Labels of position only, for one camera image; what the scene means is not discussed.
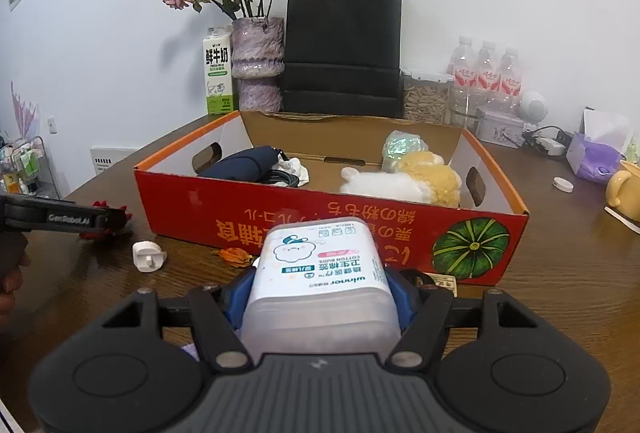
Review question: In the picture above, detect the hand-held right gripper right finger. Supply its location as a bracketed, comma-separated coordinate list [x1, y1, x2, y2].
[385, 268, 538, 371]

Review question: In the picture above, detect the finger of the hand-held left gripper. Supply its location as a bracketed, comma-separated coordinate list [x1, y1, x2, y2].
[80, 205, 132, 239]

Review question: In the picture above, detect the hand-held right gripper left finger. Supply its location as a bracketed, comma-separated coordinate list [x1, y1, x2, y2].
[100, 270, 256, 376]

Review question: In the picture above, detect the red artificial rose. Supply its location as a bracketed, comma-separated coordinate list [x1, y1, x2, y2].
[80, 199, 133, 241]

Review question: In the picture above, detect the small yellow box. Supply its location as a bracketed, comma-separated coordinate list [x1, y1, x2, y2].
[420, 273, 458, 298]

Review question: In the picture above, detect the white plug adapter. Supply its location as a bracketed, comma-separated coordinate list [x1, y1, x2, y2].
[131, 240, 168, 274]

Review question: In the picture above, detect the white cotton swab box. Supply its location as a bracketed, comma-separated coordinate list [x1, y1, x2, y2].
[241, 216, 402, 356]

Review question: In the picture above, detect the red cardboard box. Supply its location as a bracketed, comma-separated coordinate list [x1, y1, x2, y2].
[133, 109, 530, 288]

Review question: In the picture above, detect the white yellow plush sheep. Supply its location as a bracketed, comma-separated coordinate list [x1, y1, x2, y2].
[340, 152, 463, 208]

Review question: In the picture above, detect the navy zip pouch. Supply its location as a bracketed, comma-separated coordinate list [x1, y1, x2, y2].
[197, 145, 281, 184]

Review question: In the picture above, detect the white tissue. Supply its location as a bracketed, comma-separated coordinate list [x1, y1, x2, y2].
[277, 153, 311, 186]

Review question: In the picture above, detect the iridescent wrapper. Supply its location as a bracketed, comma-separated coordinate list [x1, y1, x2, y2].
[382, 130, 431, 171]

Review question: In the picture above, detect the wooden desktop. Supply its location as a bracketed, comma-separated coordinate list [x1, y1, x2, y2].
[0, 113, 640, 433]

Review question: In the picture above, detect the person's left hand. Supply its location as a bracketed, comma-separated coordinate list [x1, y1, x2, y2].
[0, 233, 26, 329]

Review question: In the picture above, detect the orange dried petal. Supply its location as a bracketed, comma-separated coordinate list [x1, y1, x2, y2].
[210, 247, 253, 269]

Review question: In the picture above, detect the white green milk carton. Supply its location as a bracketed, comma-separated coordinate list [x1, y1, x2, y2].
[202, 27, 236, 116]

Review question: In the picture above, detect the clear jar of pellets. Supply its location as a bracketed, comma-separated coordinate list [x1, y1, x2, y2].
[401, 69, 453, 124]

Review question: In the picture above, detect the white power strip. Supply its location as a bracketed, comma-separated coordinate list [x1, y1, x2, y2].
[522, 125, 573, 157]

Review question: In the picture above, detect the purple marbled vase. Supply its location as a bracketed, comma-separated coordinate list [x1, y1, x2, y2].
[231, 17, 286, 111]

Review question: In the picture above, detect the clear water bottle red label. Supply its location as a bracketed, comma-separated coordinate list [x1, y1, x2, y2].
[497, 45, 523, 111]
[450, 35, 478, 126]
[475, 40, 501, 114]

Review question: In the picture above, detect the white paper slip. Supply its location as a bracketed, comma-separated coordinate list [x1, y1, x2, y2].
[604, 205, 640, 234]

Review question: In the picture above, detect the purple tissue pack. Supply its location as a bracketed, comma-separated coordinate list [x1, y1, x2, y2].
[566, 108, 632, 184]

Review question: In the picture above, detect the yellow mug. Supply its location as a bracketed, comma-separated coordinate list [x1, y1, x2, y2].
[605, 159, 640, 208]

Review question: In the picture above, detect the black paper bag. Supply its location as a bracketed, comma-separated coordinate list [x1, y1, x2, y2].
[281, 0, 403, 118]

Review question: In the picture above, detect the wire storage rack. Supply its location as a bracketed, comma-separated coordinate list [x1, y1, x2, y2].
[0, 135, 51, 198]

